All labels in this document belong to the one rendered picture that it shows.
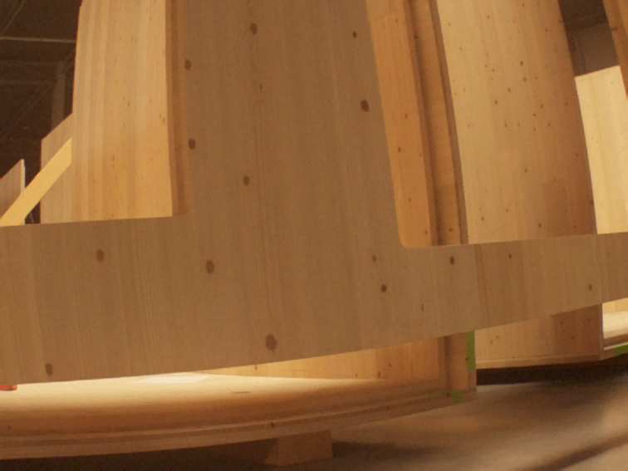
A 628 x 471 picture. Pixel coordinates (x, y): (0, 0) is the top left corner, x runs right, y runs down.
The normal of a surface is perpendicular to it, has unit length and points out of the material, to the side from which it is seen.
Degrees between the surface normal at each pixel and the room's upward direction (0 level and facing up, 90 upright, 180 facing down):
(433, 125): 90
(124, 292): 90
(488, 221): 90
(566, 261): 90
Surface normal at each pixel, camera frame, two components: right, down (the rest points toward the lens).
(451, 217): -0.79, 0.00
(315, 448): 0.60, -0.12
